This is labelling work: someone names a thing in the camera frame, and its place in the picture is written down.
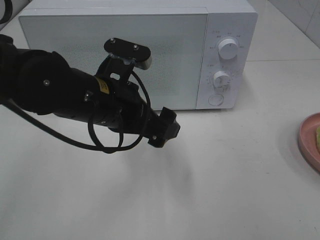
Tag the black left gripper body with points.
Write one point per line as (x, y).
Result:
(134, 113)

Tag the pink round plate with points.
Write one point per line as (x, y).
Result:
(307, 140)

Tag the round white door button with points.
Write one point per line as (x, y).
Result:
(216, 99)

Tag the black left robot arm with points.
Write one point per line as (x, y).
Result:
(112, 102)

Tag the white timer knob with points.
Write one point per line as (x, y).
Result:
(221, 79)

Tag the upper white power knob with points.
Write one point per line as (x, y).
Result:
(228, 48)

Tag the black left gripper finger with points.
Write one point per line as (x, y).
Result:
(171, 126)

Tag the white bread sandwich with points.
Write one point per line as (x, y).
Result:
(317, 135)

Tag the white microwave oven body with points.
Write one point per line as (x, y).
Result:
(224, 18)

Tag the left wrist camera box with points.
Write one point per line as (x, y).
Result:
(125, 50)

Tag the white microwave door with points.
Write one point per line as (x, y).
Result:
(175, 41)

